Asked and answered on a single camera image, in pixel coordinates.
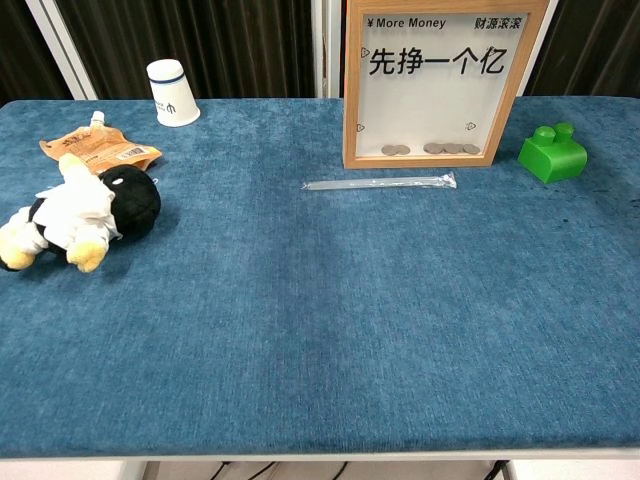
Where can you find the silver coin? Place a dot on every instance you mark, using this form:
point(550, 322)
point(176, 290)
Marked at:
point(432, 148)
point(387, 150)
point(402, 149)
point(471, 149)
point(452, 148)

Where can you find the plastic wrapped straw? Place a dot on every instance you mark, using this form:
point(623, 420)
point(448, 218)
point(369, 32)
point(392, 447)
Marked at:
point(380, 182)

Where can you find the blue table cloth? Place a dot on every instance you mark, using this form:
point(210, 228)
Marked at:
point(250, 325)

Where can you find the white paper cup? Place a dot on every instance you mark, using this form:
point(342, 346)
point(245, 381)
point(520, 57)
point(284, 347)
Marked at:
point(172, 95)

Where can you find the dark curtain panel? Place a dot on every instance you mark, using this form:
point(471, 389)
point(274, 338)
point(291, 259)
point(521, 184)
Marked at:
point(200, 45)
point(595, 45)
point(20, 50)

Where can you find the orange spout pouch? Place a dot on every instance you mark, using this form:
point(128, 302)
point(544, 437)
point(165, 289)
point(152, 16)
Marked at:
point(100, 145)

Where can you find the black white plush toy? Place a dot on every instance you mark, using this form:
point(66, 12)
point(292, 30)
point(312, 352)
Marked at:
point(75, 215)

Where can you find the green toy brick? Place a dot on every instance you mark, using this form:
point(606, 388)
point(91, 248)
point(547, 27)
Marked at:
point(552, 155)

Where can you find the wooden frame money box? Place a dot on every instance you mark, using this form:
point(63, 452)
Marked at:
point(352, 100)

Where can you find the white partition post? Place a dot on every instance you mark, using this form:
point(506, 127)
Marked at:
point(320, 50)
point(60, 50)

